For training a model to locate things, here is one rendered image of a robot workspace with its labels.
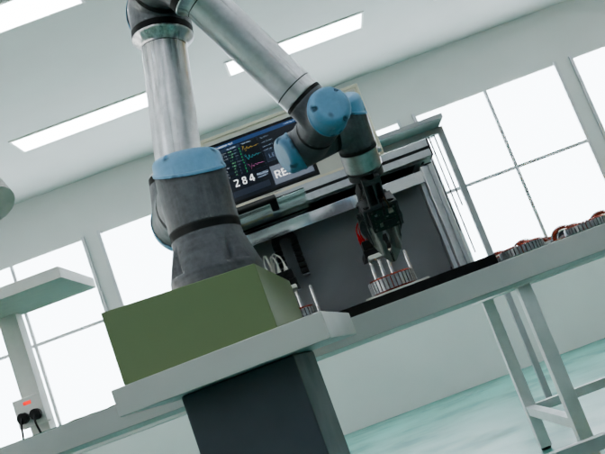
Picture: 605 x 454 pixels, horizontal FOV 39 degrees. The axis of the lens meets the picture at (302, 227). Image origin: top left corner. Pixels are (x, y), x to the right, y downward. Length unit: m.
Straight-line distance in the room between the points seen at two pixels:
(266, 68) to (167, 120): 0.21
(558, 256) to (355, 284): 0.65
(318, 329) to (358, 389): 7.22
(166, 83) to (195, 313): 0.48
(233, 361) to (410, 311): 0.62
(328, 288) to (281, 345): 1.07
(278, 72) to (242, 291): 0.42
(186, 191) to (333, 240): 0.96
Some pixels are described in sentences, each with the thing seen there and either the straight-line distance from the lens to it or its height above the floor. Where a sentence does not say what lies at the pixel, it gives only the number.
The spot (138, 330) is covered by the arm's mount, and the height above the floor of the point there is 0.82.
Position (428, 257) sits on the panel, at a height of 0.85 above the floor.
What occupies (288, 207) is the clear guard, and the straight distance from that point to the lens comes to 1.86.
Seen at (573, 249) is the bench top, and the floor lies 0.72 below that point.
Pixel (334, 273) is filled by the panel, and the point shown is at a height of 0.89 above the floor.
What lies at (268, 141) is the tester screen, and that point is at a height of 1.25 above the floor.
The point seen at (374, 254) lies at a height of 0.88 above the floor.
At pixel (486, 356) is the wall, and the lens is 8.48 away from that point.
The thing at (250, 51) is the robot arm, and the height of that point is 1.22.
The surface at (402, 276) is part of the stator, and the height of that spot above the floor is 0.80.
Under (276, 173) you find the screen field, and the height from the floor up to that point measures 1.17.
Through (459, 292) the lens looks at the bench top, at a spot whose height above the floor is 0.72.
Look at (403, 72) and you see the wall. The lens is 8.88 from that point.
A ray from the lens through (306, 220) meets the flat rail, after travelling 2.09.
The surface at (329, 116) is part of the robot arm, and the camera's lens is 1.43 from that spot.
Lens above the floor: 0.68
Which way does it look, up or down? 9 degrees up
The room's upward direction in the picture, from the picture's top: 20 degrees counter-clockwise
